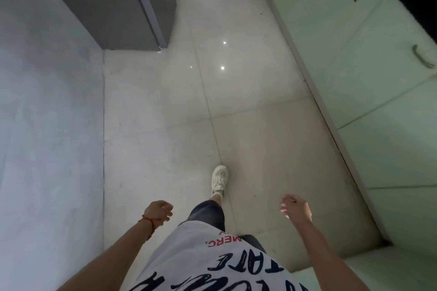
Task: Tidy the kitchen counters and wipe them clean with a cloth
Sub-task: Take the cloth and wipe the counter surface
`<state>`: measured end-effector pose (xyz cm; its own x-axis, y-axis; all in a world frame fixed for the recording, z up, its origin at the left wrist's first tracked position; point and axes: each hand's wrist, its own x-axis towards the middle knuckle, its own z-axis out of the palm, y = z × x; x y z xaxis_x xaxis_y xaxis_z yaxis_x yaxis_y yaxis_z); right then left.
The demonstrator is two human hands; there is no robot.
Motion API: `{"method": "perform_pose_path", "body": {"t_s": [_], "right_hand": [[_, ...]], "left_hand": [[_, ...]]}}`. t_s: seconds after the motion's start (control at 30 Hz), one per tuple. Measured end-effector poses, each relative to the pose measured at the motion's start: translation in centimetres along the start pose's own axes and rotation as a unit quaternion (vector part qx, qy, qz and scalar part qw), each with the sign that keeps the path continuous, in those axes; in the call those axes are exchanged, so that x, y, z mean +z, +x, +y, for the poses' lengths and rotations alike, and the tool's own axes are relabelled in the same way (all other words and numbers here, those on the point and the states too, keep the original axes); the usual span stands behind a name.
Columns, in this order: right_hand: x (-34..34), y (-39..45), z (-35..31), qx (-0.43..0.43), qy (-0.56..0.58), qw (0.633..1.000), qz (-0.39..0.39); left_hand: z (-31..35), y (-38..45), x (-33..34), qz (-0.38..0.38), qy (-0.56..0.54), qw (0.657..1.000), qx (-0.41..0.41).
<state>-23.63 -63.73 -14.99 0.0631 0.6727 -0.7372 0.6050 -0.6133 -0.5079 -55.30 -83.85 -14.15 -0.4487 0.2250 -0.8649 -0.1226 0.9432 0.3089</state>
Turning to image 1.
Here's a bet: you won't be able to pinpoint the person's right hand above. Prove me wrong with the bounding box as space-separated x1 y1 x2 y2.
279 194 313 223

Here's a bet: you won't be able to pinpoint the person's left hand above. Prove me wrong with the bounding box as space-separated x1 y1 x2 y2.
142 200 174 230

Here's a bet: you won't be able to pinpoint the person's right forearm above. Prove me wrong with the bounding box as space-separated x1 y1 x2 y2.
289 216 371 291

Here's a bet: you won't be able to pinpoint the person's left forearm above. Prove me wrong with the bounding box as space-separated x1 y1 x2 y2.
56 221 155 291

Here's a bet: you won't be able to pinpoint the black stone countertop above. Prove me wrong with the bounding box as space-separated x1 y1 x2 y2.
364 0 437 45

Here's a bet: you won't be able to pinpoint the dark blue jeans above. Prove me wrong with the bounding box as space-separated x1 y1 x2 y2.
177 200 268 255

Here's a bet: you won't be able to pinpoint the white printed t-shirt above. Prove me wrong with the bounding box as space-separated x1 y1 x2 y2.
119 221 308 291

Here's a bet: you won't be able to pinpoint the white sneaker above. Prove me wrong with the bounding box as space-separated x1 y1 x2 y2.
210 164 230 200

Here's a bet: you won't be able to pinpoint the grey refrigerator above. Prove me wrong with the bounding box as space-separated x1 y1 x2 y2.
30 0 162 52

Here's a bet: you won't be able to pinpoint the red string bracelet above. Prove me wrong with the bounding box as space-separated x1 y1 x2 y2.
137 215 160 242

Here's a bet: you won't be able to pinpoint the metal cabinet handle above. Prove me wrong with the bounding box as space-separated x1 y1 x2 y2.
411 44 436 70

